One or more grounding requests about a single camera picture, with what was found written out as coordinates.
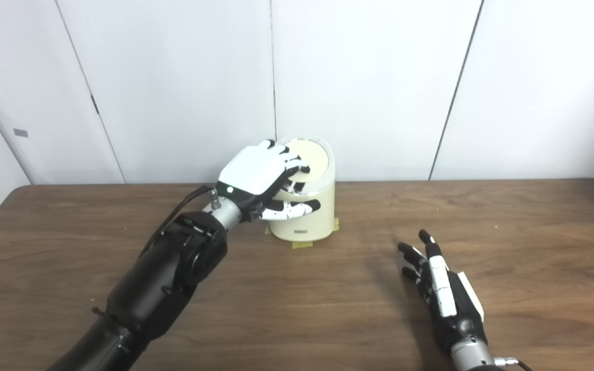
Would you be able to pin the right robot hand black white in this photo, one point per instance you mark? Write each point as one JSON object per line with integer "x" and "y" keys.
{"x": 451, "y": 304}

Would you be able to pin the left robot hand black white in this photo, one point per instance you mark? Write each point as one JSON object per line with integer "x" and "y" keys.
{"x": 253, "y": 172}

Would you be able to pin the round cream bin lid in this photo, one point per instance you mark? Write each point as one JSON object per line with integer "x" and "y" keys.
{"x": 315, "y": 157}

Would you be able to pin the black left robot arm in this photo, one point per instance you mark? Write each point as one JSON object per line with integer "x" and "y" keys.
{"x": 163, "y": 283}

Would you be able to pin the cream-colored bin body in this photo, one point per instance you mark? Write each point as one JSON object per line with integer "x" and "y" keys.
{"x": 312, "y": 221}

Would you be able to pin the wide yellow tape piece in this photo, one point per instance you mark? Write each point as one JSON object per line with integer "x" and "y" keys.
{"x": 302, "y": 245}

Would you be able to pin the grey wall label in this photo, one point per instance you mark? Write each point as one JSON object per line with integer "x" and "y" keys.
{"x": 20, "y": 132}

